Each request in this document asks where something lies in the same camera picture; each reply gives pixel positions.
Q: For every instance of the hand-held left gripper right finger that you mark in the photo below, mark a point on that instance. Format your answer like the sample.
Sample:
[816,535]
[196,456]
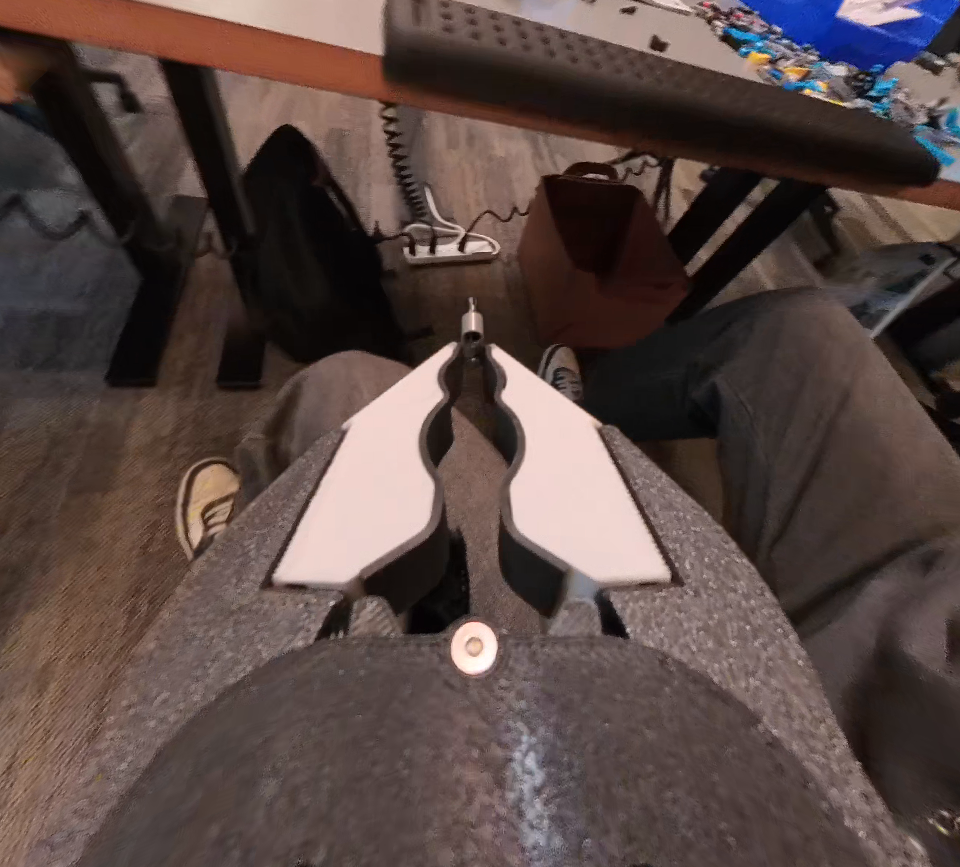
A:
[585,499]

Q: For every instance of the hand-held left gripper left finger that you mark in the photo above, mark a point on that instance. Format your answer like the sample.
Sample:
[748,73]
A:
[360,499]

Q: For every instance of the small grey connector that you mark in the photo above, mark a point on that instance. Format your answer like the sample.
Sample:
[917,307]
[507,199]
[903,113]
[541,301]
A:
[472,325]

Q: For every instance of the pile of building block parts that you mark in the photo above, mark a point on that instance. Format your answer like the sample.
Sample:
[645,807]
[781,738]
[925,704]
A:
[810,68]

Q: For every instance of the black desk leg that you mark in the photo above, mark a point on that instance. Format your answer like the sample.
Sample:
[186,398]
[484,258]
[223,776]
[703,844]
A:
[735,229]
[225,207]

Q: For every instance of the person's right shoe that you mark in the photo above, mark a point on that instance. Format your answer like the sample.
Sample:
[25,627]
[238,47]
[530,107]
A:
[562,372]

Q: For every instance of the person's shoe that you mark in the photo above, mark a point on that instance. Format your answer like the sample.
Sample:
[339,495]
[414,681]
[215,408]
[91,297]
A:
[206,507]
[562,372]

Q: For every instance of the person's left shoe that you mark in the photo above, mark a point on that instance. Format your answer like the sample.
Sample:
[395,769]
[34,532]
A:
[206,507]

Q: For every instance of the brown paper bag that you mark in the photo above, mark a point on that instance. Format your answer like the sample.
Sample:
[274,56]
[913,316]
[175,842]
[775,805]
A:
[600,259]

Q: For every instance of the black backpack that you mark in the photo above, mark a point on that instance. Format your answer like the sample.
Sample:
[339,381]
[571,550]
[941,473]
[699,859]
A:
[322,244]

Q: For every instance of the person's right leg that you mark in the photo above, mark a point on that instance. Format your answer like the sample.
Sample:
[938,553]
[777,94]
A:
[825,394]

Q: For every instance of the white power strip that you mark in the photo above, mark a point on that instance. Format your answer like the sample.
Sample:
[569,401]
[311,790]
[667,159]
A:
[450,248]

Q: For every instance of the grey fabric bag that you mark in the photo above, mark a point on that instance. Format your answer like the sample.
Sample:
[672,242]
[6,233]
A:
[60,244]

